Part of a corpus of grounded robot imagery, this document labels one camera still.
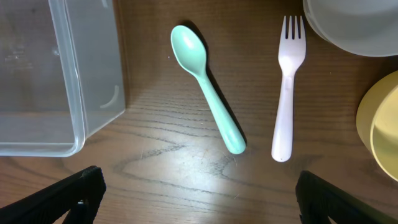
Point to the yellow plastic bowl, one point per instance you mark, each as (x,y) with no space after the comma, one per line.
(376,123)

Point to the clear plastic container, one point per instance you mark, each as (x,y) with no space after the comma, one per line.
(61,75)

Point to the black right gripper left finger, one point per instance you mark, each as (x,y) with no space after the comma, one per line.
(77,196)

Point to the grey plastic bowl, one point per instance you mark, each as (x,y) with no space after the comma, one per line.
(361,27)

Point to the pink plastic fork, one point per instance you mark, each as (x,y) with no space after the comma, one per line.
(292,52)

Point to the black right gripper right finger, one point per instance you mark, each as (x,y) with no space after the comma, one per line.
(321,202)

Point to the mint green plastic spoon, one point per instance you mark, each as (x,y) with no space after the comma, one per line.
(191,56)

